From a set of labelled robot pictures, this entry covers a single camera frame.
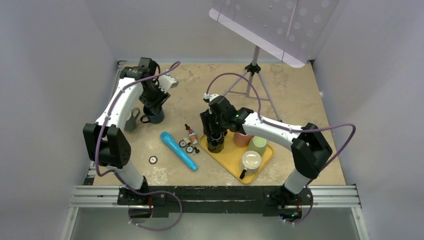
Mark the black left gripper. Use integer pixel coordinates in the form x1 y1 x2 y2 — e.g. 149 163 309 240
139 81 170 114

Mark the dark blue ceramic mug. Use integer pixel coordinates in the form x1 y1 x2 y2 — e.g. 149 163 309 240
140 106 165 124

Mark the black ceramic mug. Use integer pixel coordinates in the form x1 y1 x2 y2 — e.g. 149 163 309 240
207 133 225 154

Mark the grey ceramic mug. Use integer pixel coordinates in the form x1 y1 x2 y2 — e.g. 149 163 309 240
124 107 141 132

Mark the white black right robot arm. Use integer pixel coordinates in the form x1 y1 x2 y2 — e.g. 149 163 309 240
200 94 333 204

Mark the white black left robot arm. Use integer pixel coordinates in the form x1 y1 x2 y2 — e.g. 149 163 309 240
82 57 181 205

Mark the pink ceramic mug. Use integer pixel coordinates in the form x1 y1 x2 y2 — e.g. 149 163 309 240
233 132 254 148

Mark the green ceramic mug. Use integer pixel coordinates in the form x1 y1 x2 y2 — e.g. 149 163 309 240
247 136 268 156

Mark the blue toy microphone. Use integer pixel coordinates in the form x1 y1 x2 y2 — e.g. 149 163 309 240
160 131 198 172

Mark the round token lower right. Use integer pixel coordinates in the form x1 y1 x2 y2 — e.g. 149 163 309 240
185 145 195 154

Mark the round token upper left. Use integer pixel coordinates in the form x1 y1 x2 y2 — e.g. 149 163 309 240
178 140 187 148

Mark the yellow plastic tray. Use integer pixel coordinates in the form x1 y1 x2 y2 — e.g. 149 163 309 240
199 132 275 185

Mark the round brown white token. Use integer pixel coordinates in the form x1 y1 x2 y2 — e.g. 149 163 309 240
148 155 158 165

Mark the lilac tripod stand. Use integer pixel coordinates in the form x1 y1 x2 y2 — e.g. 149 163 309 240
223 45 282 122

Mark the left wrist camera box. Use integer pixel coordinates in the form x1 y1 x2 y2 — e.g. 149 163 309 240
158 74 179 93

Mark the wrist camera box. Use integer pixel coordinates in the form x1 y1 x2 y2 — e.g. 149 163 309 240
203 93 220 103
158 74 179 93

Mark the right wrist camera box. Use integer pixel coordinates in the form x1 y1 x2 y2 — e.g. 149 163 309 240
203 93 220 103

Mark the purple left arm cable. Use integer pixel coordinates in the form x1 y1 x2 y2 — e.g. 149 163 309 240
94 60 182 193

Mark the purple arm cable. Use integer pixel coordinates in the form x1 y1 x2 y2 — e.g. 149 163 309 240
94 60 182 193
204 72 357 186

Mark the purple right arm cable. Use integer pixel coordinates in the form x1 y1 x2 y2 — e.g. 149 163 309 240
204 72 357 186

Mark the cream mug black handle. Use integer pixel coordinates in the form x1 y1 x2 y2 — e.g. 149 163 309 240
239 150 262 180

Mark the black table edge rail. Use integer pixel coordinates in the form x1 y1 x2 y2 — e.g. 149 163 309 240
117 185 313 220

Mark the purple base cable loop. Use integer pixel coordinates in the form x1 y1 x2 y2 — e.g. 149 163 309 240
127 189 183 232

